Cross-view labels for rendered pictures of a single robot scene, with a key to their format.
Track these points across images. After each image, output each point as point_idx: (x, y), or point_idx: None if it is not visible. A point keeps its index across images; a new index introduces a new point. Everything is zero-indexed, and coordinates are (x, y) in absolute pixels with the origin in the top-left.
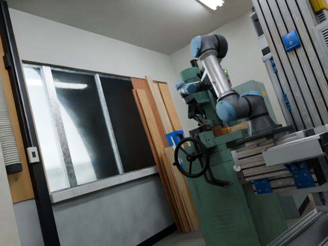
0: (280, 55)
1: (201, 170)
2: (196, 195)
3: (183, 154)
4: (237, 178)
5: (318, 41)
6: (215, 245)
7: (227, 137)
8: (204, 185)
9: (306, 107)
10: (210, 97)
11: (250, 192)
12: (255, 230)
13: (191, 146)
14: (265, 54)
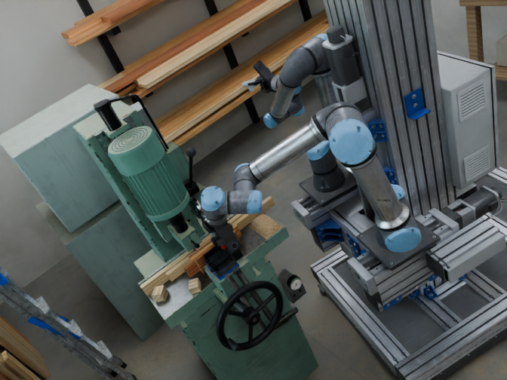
0: (397, 123)
1: (273, 323)
2: (220, 360)
3: (187, 314)
4: (291, 297)
5: (453, 108)
6: None
7: (266, 247)
8: (234, 337)
9: (416, 183)
10: None
11: None
12: (306, 341)
13: (201, 292)
14: None
